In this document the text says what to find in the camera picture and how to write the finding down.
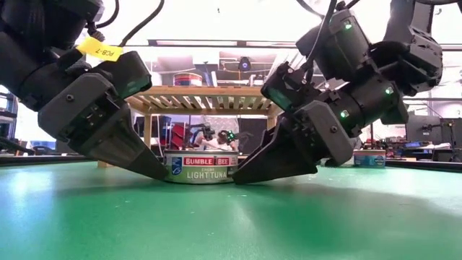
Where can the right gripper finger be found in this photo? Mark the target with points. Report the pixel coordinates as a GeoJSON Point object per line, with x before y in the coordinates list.
{"type": "Point", "coordinates": [281, 166]}
{"type": "Point", "coordinates": [276, 142]}

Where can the green table mat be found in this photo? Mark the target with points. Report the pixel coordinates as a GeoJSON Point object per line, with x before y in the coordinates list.
{"type": "Point", "coordinates": [216, 224]}

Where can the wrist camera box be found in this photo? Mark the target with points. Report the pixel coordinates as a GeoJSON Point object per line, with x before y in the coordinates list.
{"type": "Point", "coordinates": [130, 72]}
{"type": "Point", "coordinates": [281, 90]}

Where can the white ceiling duct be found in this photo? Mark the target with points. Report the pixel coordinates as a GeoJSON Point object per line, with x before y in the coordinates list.
{"type": "Point", "coordinates": [283, 59]}

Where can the silver-lid green-label tuna can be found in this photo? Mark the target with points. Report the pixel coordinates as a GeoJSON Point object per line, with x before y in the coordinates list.
{"type": "Point", "coordinates": [200, 169]}

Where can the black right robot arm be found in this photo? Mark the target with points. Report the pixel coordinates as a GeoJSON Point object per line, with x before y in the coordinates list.
{"type": "Point", "coordinates": [415, 54]}

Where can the white ceiling box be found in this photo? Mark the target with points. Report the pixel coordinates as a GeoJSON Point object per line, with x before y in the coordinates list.
{"type": "Point", "coordinates": [205, 56]}

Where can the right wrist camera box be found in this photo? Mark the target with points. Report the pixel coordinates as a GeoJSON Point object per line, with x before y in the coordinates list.
{"type": "Point", "coordinates": [281, 90]}

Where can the yellow label tag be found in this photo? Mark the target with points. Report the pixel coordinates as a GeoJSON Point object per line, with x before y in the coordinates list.
{"type": "Point", "coordinates": [99, 48]}

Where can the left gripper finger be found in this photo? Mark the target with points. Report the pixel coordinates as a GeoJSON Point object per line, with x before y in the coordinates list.
{"type": "Point", "coordinates": [115, 151]}
{"type": "Point", "coordinates": [137, 133]}

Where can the black background robot arm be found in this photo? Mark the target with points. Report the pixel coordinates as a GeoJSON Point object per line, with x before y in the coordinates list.
{"type": "Point", "coordinates": [231, 136]}

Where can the black computer monitor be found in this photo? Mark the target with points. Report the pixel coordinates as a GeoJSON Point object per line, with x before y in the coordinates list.
{"type": "Point", "coordinates": [452, 131]}
{"type": "Point", "coordinates": [422, 128]}

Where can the wooden slatted shelf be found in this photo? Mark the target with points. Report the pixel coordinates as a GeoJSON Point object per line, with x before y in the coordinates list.
{"type": "Point", "coordinates": [202, 91]}

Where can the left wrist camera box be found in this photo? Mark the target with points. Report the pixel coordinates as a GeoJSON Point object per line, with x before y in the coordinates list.
{"type": "Point", "coordinates": [130, 72]}

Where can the black metal rig frame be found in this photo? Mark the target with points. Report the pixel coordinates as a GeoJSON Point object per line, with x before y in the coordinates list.
{"type": "Point", "coordinates": [422, 165]}

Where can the black room partition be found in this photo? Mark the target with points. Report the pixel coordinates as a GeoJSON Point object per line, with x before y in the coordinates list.
{"type": "Point", "coordinates": [252, 126]}

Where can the black ceiling camera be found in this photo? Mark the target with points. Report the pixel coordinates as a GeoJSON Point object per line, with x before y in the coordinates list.
{"type": "Point", "coordinates": [244, 64]}

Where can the person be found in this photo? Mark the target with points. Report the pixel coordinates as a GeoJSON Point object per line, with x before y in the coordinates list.
{"type": "Point", "coordinates": [213, 144]}

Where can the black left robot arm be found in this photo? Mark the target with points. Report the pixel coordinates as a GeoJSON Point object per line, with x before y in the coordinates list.
{"type": "Point", "coordinates": [29, 54]}

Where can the long ceiling light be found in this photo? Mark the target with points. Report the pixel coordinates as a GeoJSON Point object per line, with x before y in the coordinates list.
{"type": "Point", "coordinates": [270, 44]}
{"type": "Point", "coordinates": [196, 42]}

